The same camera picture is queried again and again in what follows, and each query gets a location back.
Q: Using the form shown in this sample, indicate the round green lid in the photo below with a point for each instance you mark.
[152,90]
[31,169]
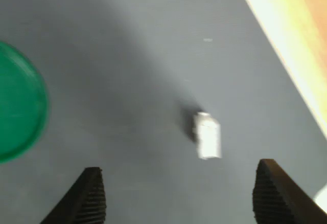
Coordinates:
[18,101]

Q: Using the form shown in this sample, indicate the dark grey mat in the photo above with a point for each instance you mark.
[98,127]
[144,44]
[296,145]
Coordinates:
[127,55]

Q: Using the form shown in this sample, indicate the small white plastic terminal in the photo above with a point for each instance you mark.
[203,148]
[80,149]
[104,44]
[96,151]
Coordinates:
[208,137]

